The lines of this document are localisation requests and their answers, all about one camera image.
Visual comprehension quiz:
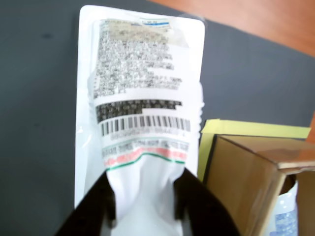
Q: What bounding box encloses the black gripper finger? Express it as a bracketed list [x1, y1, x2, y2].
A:
[53, 171, 118, 236]
[171, 169, 241, 236]

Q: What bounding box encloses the brown cardboard box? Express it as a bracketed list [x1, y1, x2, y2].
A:
[202, 134, 315, 236]

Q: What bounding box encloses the gray mat under cardboard box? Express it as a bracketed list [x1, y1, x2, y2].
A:
[0, 0, 315, 236]

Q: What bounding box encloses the white packaged sandwich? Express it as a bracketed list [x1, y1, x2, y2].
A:
[74, 4, 206, 236]

